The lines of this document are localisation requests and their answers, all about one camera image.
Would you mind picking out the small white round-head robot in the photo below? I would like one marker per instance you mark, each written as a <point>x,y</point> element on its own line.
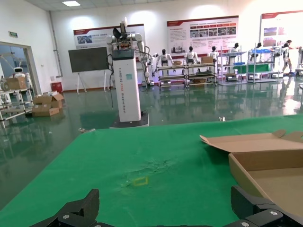
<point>19,72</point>

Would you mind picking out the grey wall pipe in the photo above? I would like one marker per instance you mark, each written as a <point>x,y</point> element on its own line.
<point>55,47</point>

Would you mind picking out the grey shelf rack green mat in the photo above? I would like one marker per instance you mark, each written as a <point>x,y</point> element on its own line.
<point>233,68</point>

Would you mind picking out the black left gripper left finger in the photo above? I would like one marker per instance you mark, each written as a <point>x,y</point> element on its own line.
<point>87,205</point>

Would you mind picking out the yellow tape square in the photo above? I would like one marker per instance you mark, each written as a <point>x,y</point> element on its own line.
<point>140,181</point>

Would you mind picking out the person in white clothes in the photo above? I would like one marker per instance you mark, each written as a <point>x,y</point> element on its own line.
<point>287,52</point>

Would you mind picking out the green table cloth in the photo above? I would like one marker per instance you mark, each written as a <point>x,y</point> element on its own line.
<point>142,146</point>

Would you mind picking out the white pipe rack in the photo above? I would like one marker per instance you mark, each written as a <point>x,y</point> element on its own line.
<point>14,104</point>

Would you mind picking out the small red-header wall poster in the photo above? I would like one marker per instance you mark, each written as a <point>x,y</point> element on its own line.
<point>94,35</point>

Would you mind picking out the open cardboard box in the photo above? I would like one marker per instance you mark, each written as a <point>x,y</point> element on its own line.
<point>47,99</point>
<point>272,163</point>

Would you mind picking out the tall red-header wall poster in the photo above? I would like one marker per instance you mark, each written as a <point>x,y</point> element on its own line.
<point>272,23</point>

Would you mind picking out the metal roller shelf rack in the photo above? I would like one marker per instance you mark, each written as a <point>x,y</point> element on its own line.
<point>201,74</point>
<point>171,76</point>

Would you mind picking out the cardboard box with white part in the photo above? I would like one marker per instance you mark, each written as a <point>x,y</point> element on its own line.
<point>16,83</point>

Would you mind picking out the flat closed cardboard box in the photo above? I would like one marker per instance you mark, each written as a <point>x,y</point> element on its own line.
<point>43,111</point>

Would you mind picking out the green exit sign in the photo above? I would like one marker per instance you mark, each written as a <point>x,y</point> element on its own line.
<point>13,34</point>

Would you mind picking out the white humanoid robot black head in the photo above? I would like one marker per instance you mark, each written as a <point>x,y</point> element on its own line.
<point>192,56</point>
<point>234,49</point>
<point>163,59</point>
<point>258,47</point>
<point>213,54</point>

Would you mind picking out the cardboard box on shelf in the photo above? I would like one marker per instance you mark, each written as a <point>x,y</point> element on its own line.
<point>206,59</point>

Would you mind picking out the black display screen on stand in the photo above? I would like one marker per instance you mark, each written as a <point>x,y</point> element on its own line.
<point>87,59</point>

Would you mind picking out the metal cloth clip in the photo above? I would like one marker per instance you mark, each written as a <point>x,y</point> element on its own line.
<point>222,118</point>
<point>86,130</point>

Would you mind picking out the left open cardboard box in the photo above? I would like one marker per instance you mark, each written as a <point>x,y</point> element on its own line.
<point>272,163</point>

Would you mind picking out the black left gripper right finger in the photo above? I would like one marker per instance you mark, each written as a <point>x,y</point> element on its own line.
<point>255,208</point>

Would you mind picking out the grey shelf rack blue bins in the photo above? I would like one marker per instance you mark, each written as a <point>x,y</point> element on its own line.
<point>262,68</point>

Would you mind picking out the ceiling light panel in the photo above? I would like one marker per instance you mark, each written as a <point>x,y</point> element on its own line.
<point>70,3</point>

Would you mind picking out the wide red-header wall poster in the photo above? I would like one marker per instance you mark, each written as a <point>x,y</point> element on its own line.
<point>180,37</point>

